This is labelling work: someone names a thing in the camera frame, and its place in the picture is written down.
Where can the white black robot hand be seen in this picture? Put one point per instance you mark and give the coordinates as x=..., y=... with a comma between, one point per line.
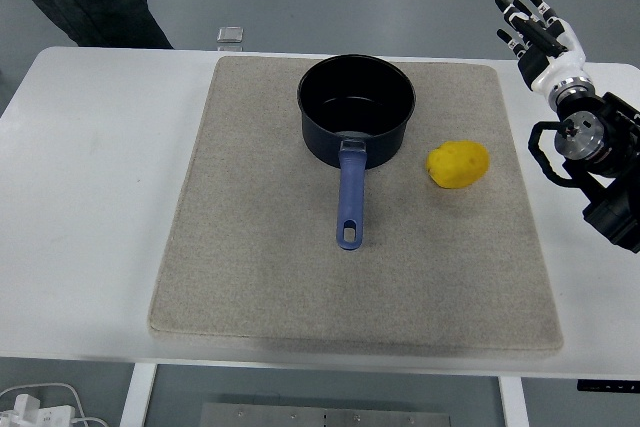
x=562, y=64

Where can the black table control panel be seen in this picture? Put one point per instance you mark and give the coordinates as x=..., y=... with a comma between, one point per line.
x=607, y=386

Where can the small clear square box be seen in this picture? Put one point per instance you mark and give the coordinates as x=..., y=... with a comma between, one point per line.
x=231, y=34

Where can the white table leg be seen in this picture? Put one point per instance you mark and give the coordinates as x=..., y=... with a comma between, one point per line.
x=514, y=404
x=136, y=397

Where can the beige fabric mat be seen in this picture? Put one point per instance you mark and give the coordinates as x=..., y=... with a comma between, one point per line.
x=280, y=272

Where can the grey metal plate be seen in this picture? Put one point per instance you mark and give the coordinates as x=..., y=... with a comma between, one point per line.
x=325, y=417

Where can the white power strip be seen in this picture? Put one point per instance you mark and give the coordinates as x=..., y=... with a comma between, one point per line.
x=35, y=414

